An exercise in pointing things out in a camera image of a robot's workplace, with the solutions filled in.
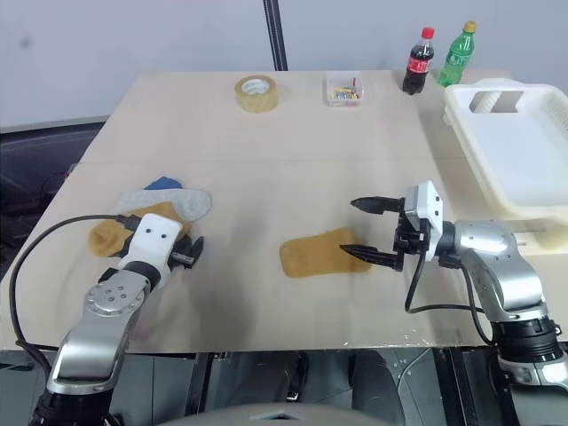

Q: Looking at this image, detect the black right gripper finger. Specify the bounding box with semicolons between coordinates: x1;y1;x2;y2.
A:
350;194;404;217
338;243;404;273

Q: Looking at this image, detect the black metal post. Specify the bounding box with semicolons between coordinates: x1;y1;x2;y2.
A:
263;0;290;72

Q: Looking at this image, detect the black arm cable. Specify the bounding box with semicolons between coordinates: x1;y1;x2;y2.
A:
8;214;144;369
404;251;494;348

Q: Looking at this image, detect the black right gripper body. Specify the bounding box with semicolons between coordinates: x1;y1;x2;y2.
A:
391;198;433;259

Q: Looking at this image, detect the light grey sock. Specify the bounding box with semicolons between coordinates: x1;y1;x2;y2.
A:
115;187;215;224

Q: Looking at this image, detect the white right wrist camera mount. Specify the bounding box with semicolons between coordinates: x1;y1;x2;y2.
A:
406;179;446;261

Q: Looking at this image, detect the white plastic basket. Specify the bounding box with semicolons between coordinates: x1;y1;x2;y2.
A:
443;78;568;222

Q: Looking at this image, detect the brown packing tape roll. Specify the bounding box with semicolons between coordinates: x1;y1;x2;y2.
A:
233;74;280;114

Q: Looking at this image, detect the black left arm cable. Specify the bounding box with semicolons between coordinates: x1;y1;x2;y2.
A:
8;214;144;369

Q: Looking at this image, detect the cola bottle with red cap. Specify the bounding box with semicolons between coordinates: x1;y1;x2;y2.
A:
401;27;437;96

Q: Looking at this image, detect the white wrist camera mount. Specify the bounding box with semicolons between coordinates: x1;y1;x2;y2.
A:
406;179;446;261
118;212;184;290

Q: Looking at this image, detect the green bottle with yellow cap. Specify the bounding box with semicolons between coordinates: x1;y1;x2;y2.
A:
438;21;479;88

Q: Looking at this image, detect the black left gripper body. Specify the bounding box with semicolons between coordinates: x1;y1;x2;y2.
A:
171;234;195;257

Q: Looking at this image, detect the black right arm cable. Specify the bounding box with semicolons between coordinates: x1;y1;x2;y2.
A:
404;251;494;348

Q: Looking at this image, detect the mustard yellow sock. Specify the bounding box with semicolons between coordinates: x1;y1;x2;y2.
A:
88;200;193;259
279;226;373;280

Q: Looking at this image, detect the cream plastic basket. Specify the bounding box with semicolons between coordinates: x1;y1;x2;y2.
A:
442;104;568;256

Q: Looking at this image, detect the clear box of coloured clips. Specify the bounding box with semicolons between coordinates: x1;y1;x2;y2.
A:
324;70;367;108

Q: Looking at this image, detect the blue sock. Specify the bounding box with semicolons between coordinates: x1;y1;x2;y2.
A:
140;176;184;193

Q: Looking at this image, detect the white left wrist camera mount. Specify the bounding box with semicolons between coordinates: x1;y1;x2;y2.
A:
118;212;184;290

